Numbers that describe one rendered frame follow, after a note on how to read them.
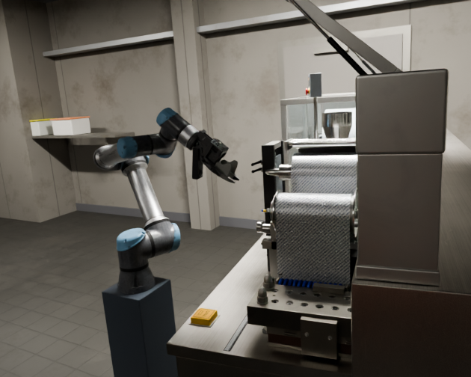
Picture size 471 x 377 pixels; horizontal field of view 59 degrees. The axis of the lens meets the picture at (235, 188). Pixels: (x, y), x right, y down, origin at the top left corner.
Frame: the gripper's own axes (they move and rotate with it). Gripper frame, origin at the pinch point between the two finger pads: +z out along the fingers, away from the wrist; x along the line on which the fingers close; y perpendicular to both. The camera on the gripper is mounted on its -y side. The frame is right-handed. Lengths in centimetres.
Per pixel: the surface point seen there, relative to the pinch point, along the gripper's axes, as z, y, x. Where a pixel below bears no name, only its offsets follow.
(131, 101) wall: -237, -160, 363
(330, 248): 39.4, 7.2, -8.3
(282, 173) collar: 10.9, 7.2, 19.7
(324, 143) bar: 15.8, 26.0, 21.7
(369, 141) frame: 24, 51, -91
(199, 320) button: 22.4, -37.7, -21.6
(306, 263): 37.0, -2.3, -8.4
